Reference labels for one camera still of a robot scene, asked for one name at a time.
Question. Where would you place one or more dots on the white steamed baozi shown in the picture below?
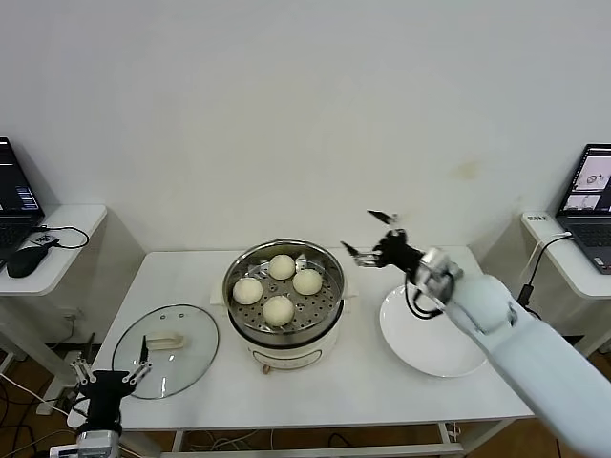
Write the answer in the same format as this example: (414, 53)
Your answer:
(247, 291)
(278, 311)
(306, 281)
(281, 266)

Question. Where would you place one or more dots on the white side table grey laptop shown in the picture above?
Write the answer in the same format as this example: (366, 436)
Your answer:
(573, 272)

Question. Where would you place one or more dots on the round white plate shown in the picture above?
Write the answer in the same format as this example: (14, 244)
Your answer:
(420, 343)

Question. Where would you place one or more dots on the white wall socket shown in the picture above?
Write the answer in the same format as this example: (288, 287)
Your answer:
(71, 315)

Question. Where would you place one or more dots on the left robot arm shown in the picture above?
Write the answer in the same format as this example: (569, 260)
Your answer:
(102, 422)

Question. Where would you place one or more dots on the white side table with mouse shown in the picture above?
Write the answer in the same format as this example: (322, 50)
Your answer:
(71, 224)

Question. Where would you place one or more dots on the perforated steel steamer basket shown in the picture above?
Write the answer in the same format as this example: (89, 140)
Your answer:
(315, 310)

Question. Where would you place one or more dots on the white floor power strip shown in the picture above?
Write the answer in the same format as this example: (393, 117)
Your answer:
(50, 406)

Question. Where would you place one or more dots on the grey laptop pink screen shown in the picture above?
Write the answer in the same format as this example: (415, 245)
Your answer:
(587, 234)

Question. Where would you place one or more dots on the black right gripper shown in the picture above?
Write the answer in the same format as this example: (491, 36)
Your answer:
(396, 250)

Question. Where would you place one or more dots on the black laptop dark screen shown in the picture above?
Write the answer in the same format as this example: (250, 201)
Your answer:
(14, 191)

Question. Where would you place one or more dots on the round glass pot lid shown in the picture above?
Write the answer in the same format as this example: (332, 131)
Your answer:
(167, 341)

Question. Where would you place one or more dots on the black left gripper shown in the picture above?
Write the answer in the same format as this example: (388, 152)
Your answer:
(106, 387)

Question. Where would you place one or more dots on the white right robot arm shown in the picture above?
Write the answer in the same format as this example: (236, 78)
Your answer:
(525, 353)

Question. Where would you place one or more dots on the white electric cooking pot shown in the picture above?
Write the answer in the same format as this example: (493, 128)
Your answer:
(291, 355)

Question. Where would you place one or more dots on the small black usb hub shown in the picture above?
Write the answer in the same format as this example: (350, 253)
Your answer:
(44, 239)

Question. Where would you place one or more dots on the white main table frame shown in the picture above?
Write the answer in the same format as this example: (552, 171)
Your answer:
(310, 451)

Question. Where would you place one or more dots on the black computer mouse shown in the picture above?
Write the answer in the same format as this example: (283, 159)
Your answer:
(24, 262)

